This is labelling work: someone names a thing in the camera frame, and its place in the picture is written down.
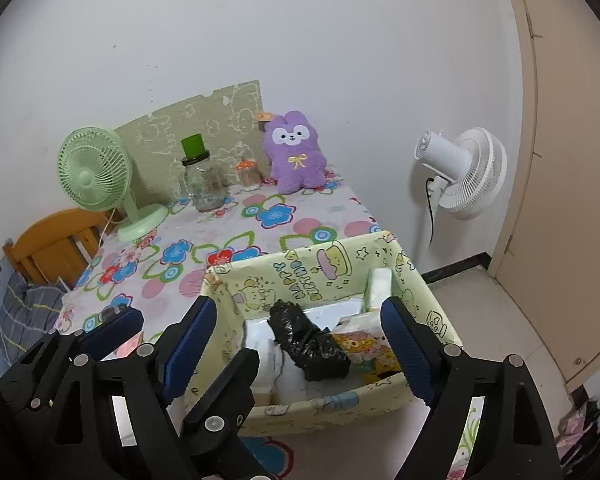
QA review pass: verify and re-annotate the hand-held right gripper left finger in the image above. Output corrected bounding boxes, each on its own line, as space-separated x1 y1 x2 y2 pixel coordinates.
50 298 218 480

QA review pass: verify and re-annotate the green patterned board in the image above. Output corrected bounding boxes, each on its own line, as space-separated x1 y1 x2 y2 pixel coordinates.
114 79 266 206

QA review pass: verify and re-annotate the pale desk fan cable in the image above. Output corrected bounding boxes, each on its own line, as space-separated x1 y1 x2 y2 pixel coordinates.
97 207 118 251

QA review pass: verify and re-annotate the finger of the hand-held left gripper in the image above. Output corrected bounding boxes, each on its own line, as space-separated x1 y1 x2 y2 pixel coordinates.
180 347 277 480
0 306 144 442

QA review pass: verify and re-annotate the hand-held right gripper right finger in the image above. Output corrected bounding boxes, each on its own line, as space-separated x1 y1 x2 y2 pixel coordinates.
380 296 563 480

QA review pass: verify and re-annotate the cartoon print tissue pack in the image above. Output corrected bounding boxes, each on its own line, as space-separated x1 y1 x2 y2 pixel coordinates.
330 310 403 376

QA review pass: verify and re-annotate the small bottle orange cap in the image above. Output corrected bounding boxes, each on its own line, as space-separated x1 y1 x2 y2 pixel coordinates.
235 159 262 192

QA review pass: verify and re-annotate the black fan cable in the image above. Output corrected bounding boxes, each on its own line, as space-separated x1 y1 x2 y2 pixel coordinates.
426 176 438 247

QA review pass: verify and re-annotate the white standing fan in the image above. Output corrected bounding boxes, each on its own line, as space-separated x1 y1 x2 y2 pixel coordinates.
414 127 508 222

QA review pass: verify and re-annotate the yellow printed storage box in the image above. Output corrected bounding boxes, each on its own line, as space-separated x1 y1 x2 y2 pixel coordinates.
200 230 463 436

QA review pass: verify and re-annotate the grey plaid pillow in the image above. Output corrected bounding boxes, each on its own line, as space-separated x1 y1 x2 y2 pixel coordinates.
0 270 73 361

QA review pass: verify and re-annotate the glass jar green lid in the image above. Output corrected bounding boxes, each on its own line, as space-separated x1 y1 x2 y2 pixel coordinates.
181 133 224 212

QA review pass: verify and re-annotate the green desk fan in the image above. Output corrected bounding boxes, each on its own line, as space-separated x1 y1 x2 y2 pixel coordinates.
56 127 170 243

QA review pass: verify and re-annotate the beige door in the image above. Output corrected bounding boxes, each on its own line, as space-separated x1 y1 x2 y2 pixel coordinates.
490 0 600 396

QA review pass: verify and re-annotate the pink printed cloth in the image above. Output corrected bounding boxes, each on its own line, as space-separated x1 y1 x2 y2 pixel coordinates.
555 395 600 461

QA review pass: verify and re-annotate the green white tissue pack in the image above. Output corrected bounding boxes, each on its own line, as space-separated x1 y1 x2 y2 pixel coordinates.
362 266 393 313

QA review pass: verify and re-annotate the black plastic bag roll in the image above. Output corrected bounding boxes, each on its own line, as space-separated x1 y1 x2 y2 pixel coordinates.
269 300 352 382

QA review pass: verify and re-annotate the purple plush rabbit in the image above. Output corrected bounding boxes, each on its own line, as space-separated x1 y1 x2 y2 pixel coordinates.
254 109 328 195

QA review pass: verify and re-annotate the wooden chair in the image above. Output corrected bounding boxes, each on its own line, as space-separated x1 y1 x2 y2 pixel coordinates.
2 208 121 291

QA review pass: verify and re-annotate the white soft pack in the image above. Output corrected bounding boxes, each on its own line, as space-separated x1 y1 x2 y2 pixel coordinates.
242 317 306 401

